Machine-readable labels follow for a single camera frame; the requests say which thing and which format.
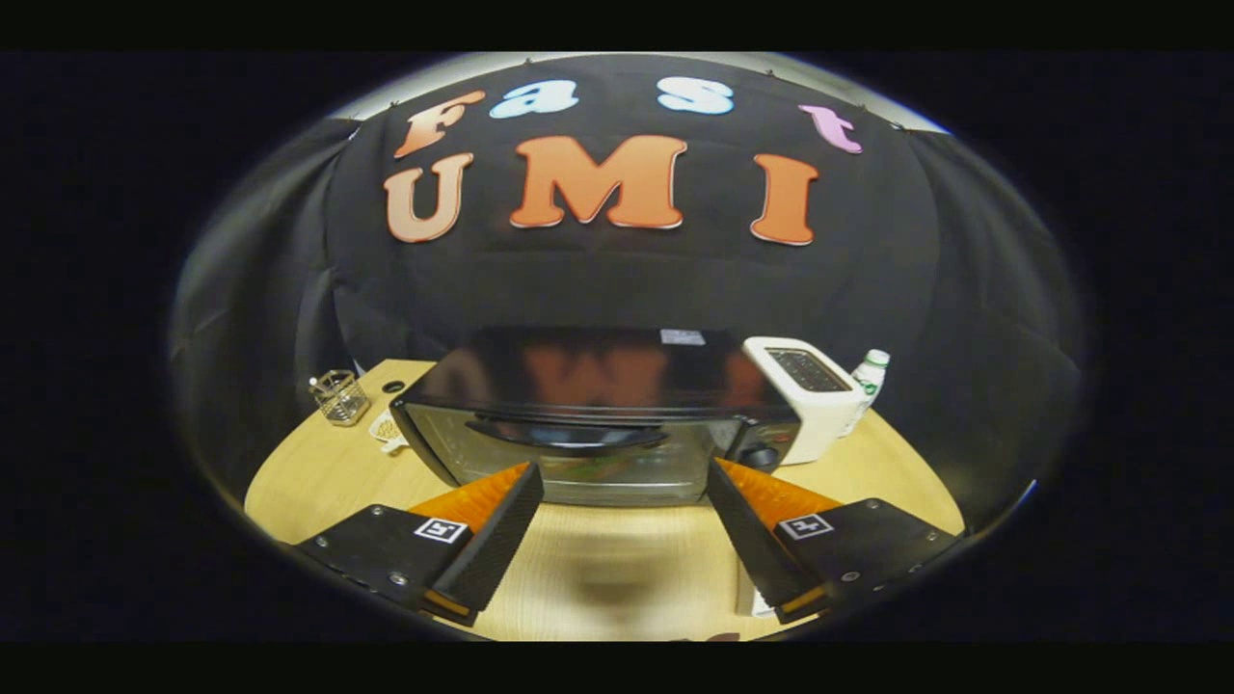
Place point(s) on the small white slotted utensil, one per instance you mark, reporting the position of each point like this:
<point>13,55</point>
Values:
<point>386,432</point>

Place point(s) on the white bottle green label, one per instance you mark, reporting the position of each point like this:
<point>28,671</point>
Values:
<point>871,378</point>

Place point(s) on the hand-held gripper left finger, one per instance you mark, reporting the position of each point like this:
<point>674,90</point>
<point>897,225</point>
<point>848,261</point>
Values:
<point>501,540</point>

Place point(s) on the black toaster oven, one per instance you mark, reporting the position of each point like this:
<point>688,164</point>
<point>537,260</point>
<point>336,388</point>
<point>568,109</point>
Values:
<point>578,376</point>

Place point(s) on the clear glass cup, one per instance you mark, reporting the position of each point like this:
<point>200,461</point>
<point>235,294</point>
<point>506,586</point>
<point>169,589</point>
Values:
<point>340,400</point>

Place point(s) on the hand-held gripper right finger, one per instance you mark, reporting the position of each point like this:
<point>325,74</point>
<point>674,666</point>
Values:
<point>750,540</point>

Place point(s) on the white ribbed tray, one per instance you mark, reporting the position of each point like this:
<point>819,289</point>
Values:
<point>750,596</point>

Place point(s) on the white pop-up toaster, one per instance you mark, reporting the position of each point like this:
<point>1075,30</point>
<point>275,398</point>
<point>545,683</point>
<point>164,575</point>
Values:
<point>819,414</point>

